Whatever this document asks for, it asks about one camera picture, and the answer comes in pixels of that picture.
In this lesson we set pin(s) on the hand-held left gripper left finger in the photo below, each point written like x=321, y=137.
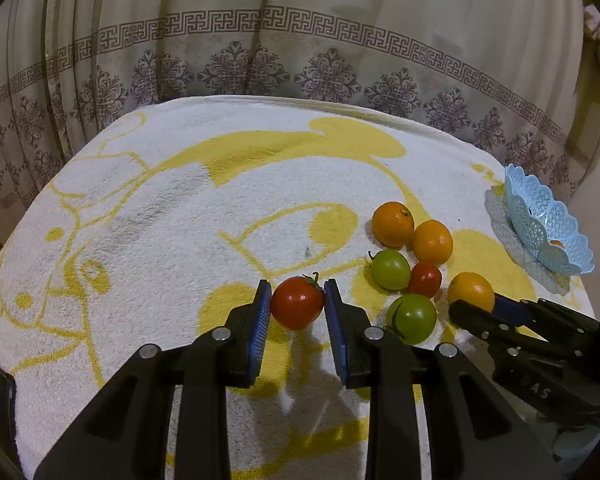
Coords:
x=262, y=330

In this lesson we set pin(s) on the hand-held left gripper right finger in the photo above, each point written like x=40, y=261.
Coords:
x=336, y=330

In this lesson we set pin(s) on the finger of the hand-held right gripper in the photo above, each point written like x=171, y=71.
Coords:
x=480, y=322
x=511, y=310

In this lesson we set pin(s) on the large red tomato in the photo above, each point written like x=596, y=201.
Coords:
x=297, y=302

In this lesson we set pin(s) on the green tomato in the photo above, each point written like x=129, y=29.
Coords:
x=390, y=270
x=411, y=317

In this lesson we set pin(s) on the small red tomato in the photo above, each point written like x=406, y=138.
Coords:
x=425, y=280

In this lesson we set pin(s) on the blue plastic lattice basket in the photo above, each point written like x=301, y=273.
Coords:
x=530, y=220

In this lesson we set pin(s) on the printed white yellow towel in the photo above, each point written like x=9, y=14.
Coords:
x=180, y=210

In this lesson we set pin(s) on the beige patterned curtain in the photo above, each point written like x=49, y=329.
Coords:
x=280, y=10

